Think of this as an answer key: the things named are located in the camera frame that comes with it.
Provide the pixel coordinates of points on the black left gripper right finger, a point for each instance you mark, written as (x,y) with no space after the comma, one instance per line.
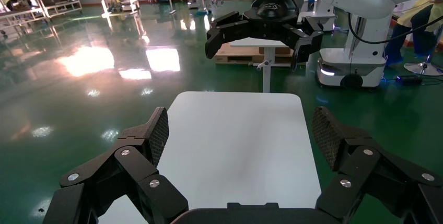
(377,179)

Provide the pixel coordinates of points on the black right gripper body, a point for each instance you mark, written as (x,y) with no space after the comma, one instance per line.
(275,11)

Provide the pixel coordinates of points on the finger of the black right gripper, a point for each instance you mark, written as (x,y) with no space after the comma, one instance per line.
(308,42)
(228,30)

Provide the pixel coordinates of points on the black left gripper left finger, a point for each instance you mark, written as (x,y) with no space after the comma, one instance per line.
(131,181)

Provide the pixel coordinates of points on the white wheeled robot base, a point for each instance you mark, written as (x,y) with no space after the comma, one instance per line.
(360,66)

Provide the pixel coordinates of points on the wooden pallet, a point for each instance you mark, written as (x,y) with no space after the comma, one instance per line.
(235,56)

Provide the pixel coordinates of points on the black power adapter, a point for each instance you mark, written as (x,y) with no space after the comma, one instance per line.
(409,79)

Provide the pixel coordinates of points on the chrome stool base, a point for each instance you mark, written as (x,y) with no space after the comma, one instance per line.
(424,68)

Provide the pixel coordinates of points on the white pedestal table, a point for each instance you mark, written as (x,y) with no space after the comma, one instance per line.
(266,66)

